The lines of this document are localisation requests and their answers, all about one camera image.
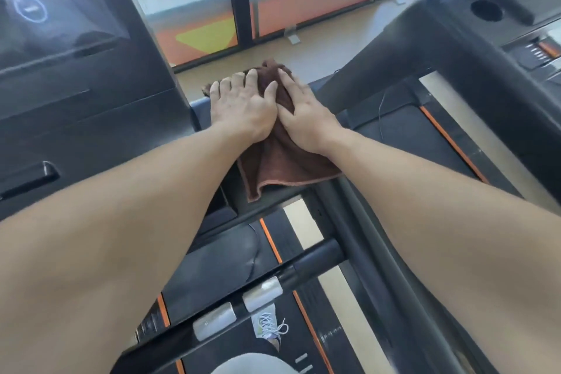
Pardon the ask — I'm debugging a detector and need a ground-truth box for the person's left hand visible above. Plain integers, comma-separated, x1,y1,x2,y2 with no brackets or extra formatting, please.
209,69,279,144

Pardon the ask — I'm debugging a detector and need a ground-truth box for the person's right hand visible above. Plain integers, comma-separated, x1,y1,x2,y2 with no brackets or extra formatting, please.
276,68,347,158

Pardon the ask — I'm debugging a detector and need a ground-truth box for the brown microfibre cloth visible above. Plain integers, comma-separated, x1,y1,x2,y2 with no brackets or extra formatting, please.
202,59,344,203

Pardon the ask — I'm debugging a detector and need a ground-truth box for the black treadmill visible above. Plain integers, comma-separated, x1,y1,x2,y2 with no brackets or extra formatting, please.
0,0,479,374
306,0,561,214

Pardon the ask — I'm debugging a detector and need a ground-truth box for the person's left forearm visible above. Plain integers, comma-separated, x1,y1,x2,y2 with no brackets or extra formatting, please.
0,123,264,374

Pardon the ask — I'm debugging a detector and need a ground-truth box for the person's right forearm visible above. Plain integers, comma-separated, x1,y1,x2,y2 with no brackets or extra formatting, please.
324,128,561,374

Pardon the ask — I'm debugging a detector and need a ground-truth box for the person's left grey shoe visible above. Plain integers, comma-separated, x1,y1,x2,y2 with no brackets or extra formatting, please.
252,303,290,351

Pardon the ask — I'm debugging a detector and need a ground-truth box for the person's grey shirt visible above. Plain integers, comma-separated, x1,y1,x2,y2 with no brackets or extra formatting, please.
210,352,288,374

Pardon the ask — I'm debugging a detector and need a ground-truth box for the orange patterned parapet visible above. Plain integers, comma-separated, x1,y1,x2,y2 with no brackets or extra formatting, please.
144,0,391,68

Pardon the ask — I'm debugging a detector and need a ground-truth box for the black cord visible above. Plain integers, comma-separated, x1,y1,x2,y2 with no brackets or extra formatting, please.
245,223,260,285
376,89,391,141

